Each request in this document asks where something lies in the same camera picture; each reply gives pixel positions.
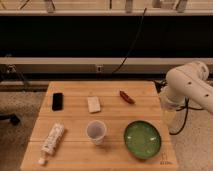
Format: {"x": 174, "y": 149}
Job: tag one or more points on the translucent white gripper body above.
{"x": 168, "y": 108}

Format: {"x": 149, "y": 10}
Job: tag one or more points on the white sponge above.
{"x": 93, "y": 104}

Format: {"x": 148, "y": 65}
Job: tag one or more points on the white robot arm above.
{"x": 186, "y": 81}

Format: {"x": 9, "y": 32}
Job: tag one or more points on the translucent white cup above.
{"x": 96, "y": 131}

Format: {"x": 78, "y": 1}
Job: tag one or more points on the green plate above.
{"x": 142, "y": 139}

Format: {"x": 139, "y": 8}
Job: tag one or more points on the black smartphone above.
{"x": 57, "y": 102}

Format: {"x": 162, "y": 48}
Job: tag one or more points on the white toothpaste tube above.
{"x": 50, "y": 143}

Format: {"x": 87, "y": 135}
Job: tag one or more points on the black office chair base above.
{"x": 14, "y": 120}

